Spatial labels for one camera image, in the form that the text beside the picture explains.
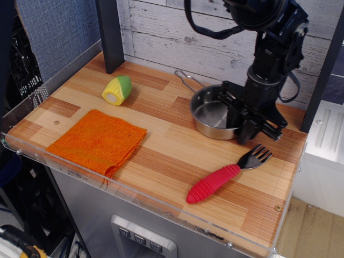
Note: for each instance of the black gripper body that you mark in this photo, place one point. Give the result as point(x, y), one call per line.
point(256, 101)

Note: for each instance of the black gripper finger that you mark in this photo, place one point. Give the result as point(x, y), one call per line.
point(234, 117)
point(248, 131)

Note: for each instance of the stainless steel saucepan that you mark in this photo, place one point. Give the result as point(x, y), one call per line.
point(208, 111)

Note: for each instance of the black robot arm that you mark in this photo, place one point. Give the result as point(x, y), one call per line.
point(281, 27)

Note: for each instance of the orange knitted cloth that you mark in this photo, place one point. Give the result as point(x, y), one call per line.
point(99, 142)

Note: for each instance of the white side cabinet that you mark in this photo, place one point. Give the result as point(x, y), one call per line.
point(319, 181)

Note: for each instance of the toy corn cob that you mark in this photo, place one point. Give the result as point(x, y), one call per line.
point(117, 90)

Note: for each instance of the clear acrylic table guard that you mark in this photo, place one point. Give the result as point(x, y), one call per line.
point(244, 217)

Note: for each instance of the silver dispenser button panel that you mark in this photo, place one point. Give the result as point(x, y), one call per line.
point(133, 240)

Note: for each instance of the yellow object bottom left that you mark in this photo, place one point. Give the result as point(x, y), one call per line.
point(32, 252)

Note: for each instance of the dark right shelf post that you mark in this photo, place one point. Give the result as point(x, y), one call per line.
point(329, 85)

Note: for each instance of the dark shelf post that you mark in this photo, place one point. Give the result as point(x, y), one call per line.
point(329, 85)
point(109, 25)

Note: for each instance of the red handled metal fork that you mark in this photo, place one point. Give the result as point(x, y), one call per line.
point(214, 181)

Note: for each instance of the dark left shelf post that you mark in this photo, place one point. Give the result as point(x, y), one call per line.
point(109, 25)

